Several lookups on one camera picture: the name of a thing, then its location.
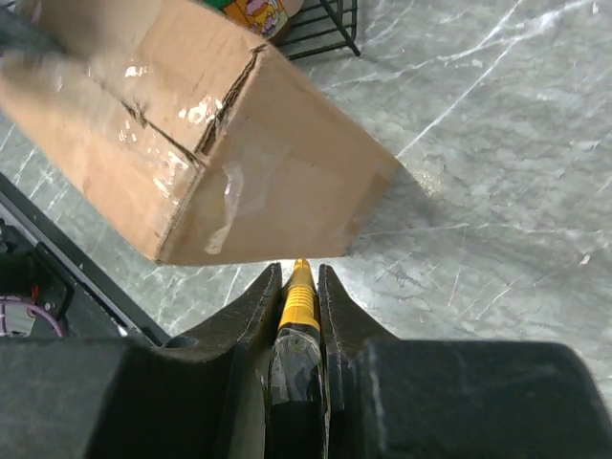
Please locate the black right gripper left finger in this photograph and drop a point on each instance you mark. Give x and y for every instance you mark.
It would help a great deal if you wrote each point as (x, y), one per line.
(198, 396)

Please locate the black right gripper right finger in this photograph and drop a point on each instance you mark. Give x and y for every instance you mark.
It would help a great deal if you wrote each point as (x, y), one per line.
(450, 398)

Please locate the yellow utility knife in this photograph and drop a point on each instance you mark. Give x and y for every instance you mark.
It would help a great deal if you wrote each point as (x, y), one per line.
(295, 368)

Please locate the brown cardboard express box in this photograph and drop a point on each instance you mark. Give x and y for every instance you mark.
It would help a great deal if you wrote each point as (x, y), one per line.
(197, 140)

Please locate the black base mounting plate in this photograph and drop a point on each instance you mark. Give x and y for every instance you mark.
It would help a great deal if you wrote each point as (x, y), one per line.
(51, 289)

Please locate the green wrapped round package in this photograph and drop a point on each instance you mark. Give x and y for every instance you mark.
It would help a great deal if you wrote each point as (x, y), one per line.
(270, 19)

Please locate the black wire rack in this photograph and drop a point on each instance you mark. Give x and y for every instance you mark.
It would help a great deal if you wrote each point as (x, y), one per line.
(322, 27)

